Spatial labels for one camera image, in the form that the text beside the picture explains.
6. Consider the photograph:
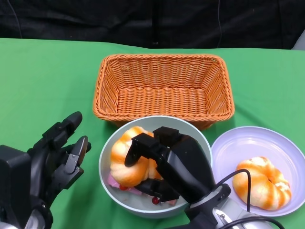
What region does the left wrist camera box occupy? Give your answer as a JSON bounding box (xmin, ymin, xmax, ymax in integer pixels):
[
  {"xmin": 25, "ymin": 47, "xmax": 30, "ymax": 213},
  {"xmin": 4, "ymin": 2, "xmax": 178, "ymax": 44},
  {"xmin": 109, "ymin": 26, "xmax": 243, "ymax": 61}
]
[{"xmin": 0, "ymin": 145, "xmax": 33, "ymax": 198}]

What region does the pale green bowl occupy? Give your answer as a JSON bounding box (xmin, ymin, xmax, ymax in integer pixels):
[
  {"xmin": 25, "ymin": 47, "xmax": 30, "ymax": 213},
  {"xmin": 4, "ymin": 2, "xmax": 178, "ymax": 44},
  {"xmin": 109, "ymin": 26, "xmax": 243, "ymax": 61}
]
[{"xmin": 99, "ymin": 115, "xmax": 213, "ymax": 219}]

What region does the orange white ring bread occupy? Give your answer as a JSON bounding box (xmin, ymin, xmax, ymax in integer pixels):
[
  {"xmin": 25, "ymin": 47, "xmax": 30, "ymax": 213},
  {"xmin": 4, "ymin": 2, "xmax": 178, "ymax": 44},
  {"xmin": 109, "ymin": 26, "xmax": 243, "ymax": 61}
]
[
  {"xmin": 111, "ymin": 126, "xmax": 165, "ymax": 188},
  {"xmin": 232, "ymin": 156, "xmax": 292, "ymax": 211}
]

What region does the black backdrop curtain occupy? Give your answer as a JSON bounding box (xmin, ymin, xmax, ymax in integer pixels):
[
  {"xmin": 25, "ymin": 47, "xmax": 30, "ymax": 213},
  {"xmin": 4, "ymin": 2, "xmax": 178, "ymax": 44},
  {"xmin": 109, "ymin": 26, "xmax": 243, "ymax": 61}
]
[{"xmin": 0, "ymin": 0, "xmax": 305, "ymax": 51}]

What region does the green tablecloth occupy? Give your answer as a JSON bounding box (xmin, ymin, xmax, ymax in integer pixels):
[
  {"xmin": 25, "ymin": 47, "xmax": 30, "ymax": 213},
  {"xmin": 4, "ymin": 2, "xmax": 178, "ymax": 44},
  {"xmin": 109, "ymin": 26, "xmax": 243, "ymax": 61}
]
[{"xmin": 0, "ymin": 37, "xmax": 305, "ymax": 229}]

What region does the coral layered cake slice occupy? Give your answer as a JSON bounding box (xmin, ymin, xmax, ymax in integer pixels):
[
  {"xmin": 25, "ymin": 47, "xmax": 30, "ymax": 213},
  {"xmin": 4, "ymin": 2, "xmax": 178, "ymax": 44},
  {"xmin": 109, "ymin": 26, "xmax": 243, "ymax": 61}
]
[{"xmin": 142, "ymin": 190, "xmax": 179, "ymax": 206}]

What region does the lavender round plate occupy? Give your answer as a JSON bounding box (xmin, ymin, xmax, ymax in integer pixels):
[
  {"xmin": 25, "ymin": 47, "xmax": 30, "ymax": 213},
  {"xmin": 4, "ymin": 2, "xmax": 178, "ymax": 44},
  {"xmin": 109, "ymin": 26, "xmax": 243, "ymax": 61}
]
[{"xmin": 211, "ymin": 126, "xmax": 305, "ymax": 217}]

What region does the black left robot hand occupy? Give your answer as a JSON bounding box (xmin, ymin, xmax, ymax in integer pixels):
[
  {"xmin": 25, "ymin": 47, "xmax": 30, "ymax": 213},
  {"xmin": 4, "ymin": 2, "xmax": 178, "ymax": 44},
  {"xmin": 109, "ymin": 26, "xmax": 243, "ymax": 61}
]
[{"xmin": 27, "ymin": 111, "xmax": 92, "ymax": 209}]

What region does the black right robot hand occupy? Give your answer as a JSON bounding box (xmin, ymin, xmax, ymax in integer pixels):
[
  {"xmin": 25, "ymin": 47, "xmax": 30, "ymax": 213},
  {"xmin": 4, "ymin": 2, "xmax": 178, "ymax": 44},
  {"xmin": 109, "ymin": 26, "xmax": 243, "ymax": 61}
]
[{"xmin": 124, "ymin": 126, "xmax": 216, "ymax": 206}]

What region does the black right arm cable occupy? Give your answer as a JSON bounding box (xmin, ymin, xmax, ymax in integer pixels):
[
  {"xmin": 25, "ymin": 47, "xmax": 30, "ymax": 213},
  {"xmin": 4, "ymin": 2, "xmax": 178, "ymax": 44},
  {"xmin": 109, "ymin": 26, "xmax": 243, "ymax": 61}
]
[{"xmin": 214, "ymin": 168, "xmax": 285, "ymax": 229}]

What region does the pink cake slice with cherry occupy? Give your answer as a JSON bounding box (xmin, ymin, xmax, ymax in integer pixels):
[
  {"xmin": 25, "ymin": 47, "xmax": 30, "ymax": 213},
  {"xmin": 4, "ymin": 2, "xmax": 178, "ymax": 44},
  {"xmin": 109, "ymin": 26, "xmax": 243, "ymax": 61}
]
[{"xmin": 108, "ymin": 173, "xmax": 143, "ymax": 195}]

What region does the orange wicker basket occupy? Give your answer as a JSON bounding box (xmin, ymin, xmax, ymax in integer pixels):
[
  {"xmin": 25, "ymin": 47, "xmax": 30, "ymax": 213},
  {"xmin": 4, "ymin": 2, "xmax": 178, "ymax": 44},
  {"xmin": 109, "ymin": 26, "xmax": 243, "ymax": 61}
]
[{"xmin": 92, "ymin": 54, "xmax": 235, "ymax": 131}]

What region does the thin pale hanging cable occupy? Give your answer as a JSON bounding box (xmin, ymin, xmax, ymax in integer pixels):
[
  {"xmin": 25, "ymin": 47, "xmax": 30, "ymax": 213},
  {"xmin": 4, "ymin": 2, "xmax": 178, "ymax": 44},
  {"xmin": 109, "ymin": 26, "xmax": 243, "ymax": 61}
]
[{"xmin": 216, "ymin": 0, "xmax": 223, "ymax": 48}]

